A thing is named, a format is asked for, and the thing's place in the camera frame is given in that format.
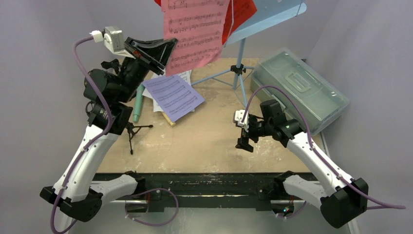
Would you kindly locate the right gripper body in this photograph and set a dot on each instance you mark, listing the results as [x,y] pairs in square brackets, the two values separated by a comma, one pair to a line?
[251,129]

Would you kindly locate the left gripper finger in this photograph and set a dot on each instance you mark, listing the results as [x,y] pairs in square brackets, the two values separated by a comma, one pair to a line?
[130,42]
[162,54]

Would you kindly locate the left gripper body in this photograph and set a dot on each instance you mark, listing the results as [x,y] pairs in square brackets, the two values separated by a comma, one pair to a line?
[141,54]

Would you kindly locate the teal toy microphone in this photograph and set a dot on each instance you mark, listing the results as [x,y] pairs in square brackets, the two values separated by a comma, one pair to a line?
[138,103]

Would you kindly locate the white sheet music page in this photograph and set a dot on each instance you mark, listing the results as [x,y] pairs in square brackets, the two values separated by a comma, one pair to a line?
[156,106]
[184,75]

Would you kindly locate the black round-base mic stand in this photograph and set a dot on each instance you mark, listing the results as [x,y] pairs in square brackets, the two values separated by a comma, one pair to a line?
[109,64]

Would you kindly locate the lavender sheet music page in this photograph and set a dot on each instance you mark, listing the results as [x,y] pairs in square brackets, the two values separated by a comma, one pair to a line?
[174,95]

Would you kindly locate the pink sheet music page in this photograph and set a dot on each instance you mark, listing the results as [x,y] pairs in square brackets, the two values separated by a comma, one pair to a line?
[198,26]

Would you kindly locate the beige condenser microphone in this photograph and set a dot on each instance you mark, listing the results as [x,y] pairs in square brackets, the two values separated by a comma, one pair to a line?
[169,121]

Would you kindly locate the black tripod mic stand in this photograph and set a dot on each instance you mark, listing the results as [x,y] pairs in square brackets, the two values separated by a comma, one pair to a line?
[135,129]

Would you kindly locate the red paper sheet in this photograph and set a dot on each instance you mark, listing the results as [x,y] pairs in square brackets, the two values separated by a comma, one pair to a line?
[238,12]

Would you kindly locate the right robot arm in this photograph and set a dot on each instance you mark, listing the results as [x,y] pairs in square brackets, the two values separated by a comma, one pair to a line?
[335,195]

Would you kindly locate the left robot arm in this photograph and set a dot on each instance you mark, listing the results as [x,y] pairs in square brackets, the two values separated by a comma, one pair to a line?
[76,194]

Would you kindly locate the translucent green storage box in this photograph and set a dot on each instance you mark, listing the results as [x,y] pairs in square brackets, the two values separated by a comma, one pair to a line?
[304,95]

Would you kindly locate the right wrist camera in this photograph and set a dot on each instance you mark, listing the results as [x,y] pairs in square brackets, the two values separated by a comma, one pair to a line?
[240,119]

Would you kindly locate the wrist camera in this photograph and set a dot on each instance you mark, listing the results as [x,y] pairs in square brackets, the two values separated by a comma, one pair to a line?
[240,119]
[113,40]

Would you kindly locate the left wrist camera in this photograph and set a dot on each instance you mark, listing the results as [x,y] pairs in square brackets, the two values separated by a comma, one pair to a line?
[113,40]

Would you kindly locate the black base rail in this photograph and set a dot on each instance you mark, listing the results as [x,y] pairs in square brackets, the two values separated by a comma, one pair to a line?
[257,191]

